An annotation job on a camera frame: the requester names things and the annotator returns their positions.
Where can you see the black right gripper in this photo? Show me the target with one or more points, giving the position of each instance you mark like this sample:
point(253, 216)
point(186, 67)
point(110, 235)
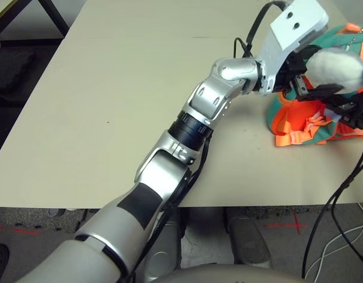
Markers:
point(356, 113)

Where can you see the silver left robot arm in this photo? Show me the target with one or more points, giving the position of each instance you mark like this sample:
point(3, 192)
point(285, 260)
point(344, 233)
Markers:
point(158, 177)

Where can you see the grey right robot leg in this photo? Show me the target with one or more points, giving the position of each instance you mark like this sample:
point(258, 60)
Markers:
point(246, 236)

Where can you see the grey robot torso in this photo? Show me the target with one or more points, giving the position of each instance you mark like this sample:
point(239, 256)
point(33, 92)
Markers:
point(228, 275)

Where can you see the black foam floor mat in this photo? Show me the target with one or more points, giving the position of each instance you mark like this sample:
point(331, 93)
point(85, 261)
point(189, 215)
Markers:
point(13, 70)

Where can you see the grey white plush shark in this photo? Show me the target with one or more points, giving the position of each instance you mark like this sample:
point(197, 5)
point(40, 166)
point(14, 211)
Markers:
point(337, 67)

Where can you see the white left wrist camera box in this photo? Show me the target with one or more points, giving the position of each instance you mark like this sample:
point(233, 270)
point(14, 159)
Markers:
point(293, 26)

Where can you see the teal and orange backpack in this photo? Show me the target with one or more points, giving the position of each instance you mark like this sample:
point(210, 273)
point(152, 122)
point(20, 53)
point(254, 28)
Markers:
point(290, 118)

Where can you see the grey left robot leg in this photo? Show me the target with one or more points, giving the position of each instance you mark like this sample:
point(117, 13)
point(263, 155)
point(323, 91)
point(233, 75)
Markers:
point(166, 250)

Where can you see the grey robot leg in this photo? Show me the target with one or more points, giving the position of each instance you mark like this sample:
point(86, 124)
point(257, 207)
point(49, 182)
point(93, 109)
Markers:
point(166, 250)
point(246, 236)

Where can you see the black framed side table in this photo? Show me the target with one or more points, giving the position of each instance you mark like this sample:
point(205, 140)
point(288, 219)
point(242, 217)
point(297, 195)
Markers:
point(28, 17)

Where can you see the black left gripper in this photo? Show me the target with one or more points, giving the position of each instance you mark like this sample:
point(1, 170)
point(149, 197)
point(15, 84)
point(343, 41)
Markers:
point(295, 72)

